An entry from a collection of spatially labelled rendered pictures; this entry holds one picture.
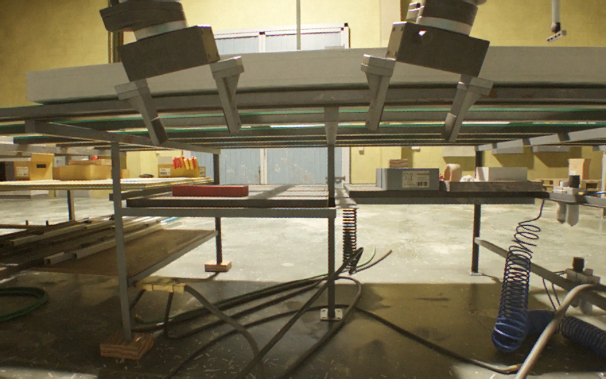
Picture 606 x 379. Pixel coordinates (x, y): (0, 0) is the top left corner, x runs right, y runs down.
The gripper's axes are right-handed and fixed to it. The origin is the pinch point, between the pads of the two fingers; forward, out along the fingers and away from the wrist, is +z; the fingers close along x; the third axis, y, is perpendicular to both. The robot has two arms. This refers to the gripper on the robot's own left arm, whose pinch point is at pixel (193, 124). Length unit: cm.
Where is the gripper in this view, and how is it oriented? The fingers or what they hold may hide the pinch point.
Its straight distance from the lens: 51.5
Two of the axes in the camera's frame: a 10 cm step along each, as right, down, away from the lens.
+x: -9.8, 1.1, 1.8
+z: 1.8, 8.8, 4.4
